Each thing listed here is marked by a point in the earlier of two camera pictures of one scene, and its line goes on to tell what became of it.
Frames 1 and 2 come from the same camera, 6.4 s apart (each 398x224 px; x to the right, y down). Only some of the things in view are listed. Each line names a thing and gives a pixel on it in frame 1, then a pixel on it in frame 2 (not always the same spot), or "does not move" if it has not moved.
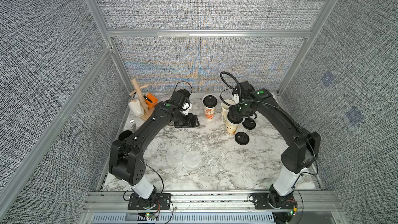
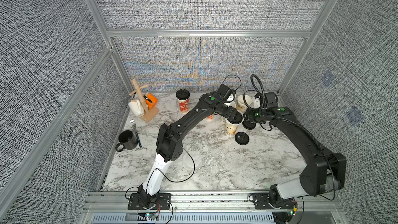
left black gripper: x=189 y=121 → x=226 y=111
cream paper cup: x=231 y=128 does not move
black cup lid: x=234 y=118 does not move
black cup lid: x=242 y=138 does not move
